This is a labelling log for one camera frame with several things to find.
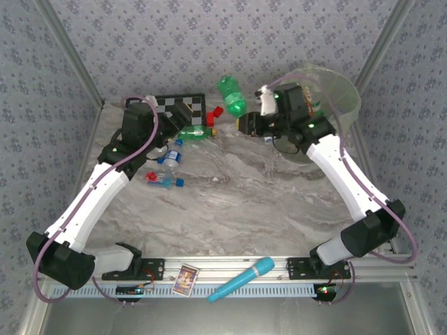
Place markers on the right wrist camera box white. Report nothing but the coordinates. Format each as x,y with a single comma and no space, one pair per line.
268,104

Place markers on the green plastic bottle yellow cap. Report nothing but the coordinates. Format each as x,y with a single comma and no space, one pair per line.
232,97

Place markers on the green bottle with white label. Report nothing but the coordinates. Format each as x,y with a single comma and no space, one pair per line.
195,132

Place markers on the aluminium corner post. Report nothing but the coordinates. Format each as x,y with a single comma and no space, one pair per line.
70,52
384,38

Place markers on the red plastic block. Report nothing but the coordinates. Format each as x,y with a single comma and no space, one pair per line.
218,111
210,120

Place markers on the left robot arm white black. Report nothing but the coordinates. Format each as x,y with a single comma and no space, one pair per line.
94,199

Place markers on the clear bottle dark blue label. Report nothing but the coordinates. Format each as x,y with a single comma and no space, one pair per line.
173,157

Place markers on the translucent green plastic bin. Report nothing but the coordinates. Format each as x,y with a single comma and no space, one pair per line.
345,94

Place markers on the aluminium frame rail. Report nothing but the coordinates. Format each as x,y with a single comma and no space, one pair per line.
216,265

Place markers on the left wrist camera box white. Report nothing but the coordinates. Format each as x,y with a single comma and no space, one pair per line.
150,100

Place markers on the teal plastic handheld tool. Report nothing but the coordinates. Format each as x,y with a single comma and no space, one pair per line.
244,277

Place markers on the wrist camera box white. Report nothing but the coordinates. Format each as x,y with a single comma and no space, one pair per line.
150,100
268,104

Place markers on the black and white chessboard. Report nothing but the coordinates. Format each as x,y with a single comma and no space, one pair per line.
197,104

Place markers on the crushed clear bottle blue cap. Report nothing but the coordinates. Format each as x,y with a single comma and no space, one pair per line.
164,184

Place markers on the small blue-label bottle white cap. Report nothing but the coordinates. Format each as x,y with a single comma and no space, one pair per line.
268,140

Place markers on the playing card pack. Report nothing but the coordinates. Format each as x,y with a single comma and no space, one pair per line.
185,281

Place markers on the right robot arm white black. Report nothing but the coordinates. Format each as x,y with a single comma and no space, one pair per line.
345,178

